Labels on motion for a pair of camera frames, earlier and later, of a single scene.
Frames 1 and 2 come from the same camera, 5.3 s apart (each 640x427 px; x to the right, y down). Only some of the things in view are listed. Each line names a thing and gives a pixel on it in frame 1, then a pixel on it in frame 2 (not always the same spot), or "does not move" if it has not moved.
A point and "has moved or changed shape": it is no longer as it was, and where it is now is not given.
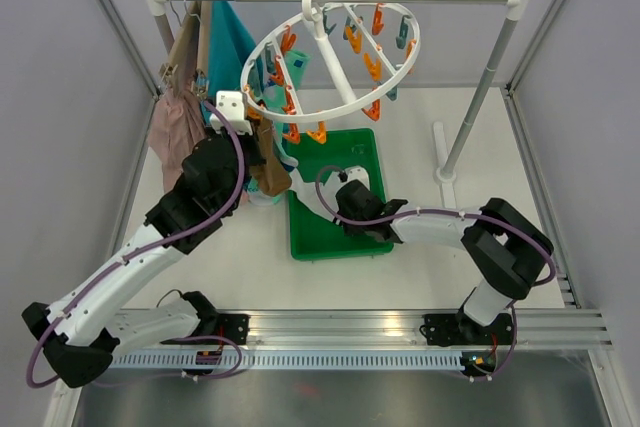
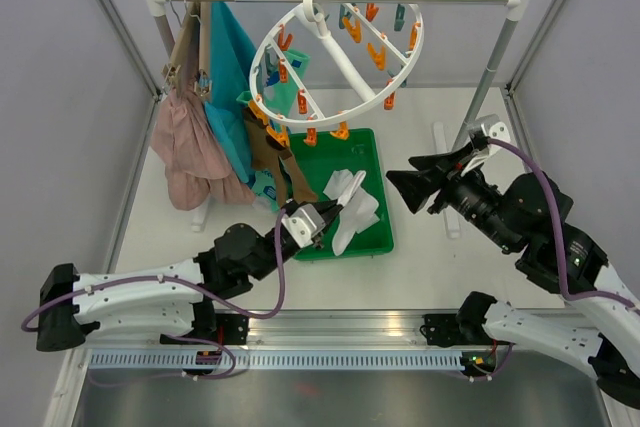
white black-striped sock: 307,192 has moved or changed shape
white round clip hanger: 313,2 has moved or changed shape
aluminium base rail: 277,331 does not move
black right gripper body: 351,228 to 470,195
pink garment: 177,127 does not move
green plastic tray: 314,236 does not move
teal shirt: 229,46 does not move
